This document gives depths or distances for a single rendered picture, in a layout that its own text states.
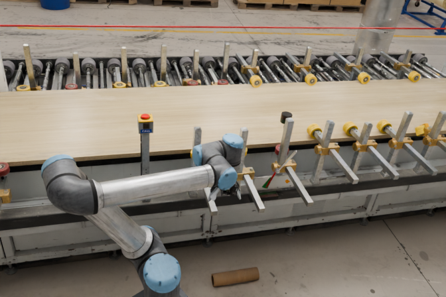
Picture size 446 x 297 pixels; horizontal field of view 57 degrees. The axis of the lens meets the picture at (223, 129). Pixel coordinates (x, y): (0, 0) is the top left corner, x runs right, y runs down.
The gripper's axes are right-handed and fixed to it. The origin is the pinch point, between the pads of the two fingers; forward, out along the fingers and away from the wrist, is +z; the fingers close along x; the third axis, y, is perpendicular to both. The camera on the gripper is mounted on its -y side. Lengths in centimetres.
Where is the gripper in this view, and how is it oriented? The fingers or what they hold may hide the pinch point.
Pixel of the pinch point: (223, 199)
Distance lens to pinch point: 197.2
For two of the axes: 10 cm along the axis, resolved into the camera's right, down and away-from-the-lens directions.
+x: 9.8, -0.3, 2.2
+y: 2.0, 5.4, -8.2
